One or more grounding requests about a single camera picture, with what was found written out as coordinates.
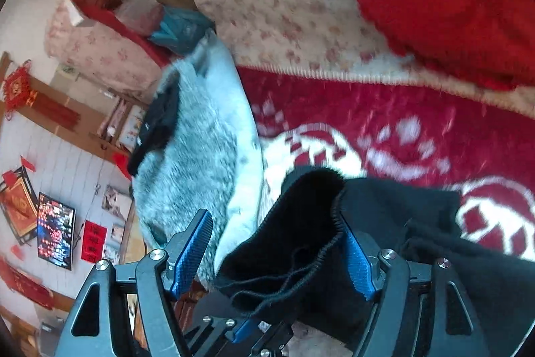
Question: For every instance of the black knit pants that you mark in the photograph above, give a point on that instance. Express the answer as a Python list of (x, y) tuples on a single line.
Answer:
[(299, 247)]

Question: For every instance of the black garment on jacket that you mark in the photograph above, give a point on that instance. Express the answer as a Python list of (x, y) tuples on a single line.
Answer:
[(158, 125)]

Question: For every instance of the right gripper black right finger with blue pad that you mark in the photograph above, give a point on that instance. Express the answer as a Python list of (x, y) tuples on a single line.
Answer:
[(414, 309)]

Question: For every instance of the red chinese knot decoration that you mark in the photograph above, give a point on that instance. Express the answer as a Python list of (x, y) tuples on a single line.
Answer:
[(17, 89)]

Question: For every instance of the wall television screen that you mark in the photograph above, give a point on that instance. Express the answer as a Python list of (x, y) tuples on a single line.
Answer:
[(55, 232)]

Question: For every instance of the red and white blanket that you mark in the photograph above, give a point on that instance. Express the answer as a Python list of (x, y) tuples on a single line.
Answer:
[(412, 134)]

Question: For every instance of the grey fleece jacket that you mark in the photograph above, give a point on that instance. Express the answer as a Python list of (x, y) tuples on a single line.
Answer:
[(212, 159)]

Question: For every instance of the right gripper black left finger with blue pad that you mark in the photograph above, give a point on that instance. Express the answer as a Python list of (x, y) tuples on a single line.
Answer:
[(98, 324)]

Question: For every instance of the teal plastic bag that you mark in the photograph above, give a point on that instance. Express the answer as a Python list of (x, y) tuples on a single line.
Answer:
[(180, 30)]

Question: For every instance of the red framed wall picture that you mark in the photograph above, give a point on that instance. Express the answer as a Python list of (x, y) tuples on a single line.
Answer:
[(19, 205)]

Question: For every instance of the floral bed sheet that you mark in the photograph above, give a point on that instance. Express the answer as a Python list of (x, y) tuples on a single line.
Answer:
[(329, 39)]

